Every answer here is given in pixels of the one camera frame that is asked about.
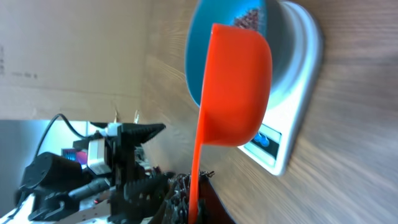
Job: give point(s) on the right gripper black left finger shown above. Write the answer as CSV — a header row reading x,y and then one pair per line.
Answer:
x,y
174,209

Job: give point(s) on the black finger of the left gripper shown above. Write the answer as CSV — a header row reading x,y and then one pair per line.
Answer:
x,y
131,134
150,190

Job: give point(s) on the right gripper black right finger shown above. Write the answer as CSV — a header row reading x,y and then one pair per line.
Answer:
x,y
210,208

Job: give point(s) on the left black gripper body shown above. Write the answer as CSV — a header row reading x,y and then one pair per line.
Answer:
x,y
124,206

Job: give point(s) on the orange scoop with blue handle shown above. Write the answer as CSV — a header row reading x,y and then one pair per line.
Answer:
x,y
236,88

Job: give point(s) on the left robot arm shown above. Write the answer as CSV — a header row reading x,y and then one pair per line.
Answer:
x,y
59,185

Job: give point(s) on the white digital kitchen scale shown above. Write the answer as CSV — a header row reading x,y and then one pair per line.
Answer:
x,y
296,44

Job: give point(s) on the red beans in bowl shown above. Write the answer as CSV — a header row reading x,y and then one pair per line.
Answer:
x,y
250,20

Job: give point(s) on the teal plastic bowl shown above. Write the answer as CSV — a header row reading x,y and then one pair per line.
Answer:
x,y
199,49

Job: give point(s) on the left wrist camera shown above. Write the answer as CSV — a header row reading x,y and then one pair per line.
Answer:
x,y
98,157

